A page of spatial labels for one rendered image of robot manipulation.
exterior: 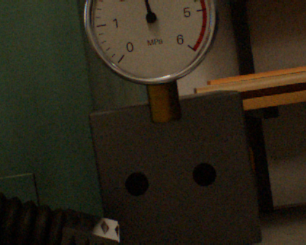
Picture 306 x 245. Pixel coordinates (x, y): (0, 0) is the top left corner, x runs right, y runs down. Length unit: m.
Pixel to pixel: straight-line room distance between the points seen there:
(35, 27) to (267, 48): 2.62
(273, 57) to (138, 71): 2.67
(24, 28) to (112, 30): 0.08
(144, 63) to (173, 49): 0.02
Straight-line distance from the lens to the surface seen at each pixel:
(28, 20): 0.37
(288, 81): 2.47
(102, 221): 0.28
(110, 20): 0.30
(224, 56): 2.92
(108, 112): 0.33
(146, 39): 0.30
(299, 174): 3.01
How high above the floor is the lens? 0.63
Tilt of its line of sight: 3 degrees down
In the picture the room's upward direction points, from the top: 8 degrees counter-clockwise
